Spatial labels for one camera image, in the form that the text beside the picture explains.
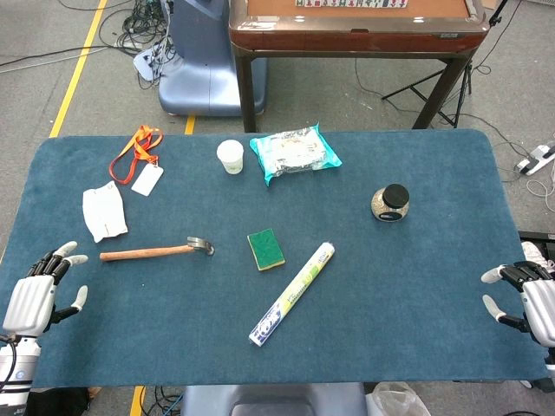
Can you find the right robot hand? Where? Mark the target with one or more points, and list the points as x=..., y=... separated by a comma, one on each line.
x=535, y=299

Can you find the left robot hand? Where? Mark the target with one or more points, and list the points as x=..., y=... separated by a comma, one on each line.
x=30, y=303

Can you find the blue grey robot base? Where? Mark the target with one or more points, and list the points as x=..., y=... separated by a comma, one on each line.
x=204, y=60

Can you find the green yellow scrub sponge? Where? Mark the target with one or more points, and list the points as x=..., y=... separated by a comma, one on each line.
x=266, y=249

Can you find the white sneaker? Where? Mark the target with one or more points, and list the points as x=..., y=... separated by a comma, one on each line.
x=537, y=255

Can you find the white crumpled paper bag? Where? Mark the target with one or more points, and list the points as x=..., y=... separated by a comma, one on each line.
x=104, y=212

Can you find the white power strip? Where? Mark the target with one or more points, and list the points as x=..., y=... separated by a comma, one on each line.
x=537, y=158

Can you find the clear plastic bag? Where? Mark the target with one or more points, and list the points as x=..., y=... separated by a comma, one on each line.
x=396, y=398

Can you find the glass jar black lid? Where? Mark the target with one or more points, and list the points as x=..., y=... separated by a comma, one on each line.
x=390, y=203

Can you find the black tripod stand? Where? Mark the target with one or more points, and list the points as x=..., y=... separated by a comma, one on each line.
x=446, y=93

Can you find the rolled plastic wrap package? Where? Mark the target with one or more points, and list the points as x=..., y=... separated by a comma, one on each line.
x=291, y=294

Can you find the white paper cup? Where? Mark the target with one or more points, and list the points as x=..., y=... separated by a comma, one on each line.
x=230, y=157

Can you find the blue table cloth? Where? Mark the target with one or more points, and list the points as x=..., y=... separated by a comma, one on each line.
x=277, y=281

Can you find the grey robot torso base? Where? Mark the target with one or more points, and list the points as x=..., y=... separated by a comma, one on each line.
x=273, y=401

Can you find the teal snack package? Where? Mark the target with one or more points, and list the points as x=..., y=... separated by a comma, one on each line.
x=295, y=151

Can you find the brown mahjong table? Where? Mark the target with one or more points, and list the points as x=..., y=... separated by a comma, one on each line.
x=355, y=39

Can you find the row of mahjong tiles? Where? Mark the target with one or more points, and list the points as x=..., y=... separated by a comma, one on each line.
x=351, y=3

